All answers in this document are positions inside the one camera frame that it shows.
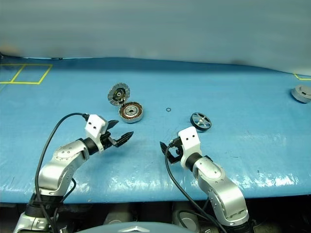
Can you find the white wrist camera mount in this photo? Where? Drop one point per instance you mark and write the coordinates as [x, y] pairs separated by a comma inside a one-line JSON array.
[[94, 125], [189, 139]]

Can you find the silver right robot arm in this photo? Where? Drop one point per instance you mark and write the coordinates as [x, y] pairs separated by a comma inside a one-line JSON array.
[[223, 191]]

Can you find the black round part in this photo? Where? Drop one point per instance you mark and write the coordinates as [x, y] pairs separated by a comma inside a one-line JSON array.
[[201, 121]]

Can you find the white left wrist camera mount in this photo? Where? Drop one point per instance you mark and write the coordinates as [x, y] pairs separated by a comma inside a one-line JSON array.
[[94, 125]]

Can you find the dark grey rounded shape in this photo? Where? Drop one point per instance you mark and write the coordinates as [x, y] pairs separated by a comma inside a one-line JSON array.
[[115, 218], [185, 217]]

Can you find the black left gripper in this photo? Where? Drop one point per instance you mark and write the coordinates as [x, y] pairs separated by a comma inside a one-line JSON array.
[[107, 140]]

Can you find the grey robot torso with emblem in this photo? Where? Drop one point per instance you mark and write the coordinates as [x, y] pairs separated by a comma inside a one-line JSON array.
[[136, 228]]

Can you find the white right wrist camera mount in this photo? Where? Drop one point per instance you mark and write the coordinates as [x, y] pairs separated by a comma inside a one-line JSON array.
[[189, 139]]

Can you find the blue plastic table cover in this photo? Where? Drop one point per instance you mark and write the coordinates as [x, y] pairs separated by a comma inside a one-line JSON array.
[[218, 92]]

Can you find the grey round cap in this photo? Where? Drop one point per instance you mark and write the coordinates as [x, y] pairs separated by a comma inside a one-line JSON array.
[[302, 93]]

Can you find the silver motor stator copper windings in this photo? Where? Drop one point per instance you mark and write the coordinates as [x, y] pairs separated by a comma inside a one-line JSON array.
[[130, 112]]

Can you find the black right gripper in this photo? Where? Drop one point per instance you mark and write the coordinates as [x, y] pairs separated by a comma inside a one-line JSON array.
[[177, 146]]

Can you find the motor rotor silver disc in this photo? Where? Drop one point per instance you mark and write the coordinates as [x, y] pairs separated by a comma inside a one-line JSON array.
[[118, 94]]

